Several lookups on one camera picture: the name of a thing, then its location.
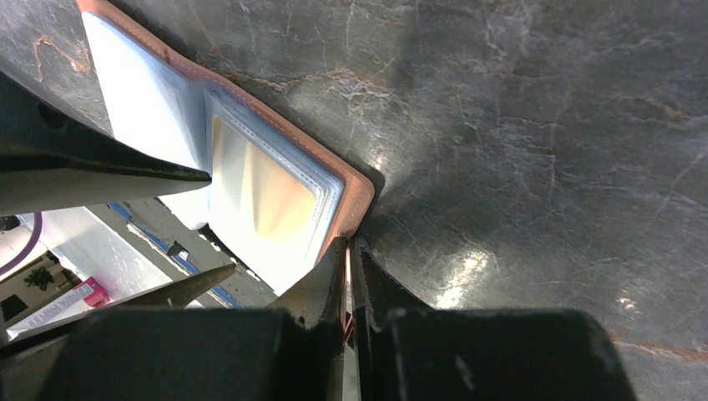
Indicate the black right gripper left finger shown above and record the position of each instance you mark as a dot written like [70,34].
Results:
[291,349]

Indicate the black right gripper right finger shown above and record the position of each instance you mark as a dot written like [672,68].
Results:
[407,350]

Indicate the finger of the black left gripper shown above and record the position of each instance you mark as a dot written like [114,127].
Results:
[176,294]
[51,161]

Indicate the tan leather card holder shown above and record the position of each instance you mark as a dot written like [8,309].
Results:
[162,104]

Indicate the orange credit card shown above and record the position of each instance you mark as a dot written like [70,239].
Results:
[254,198]

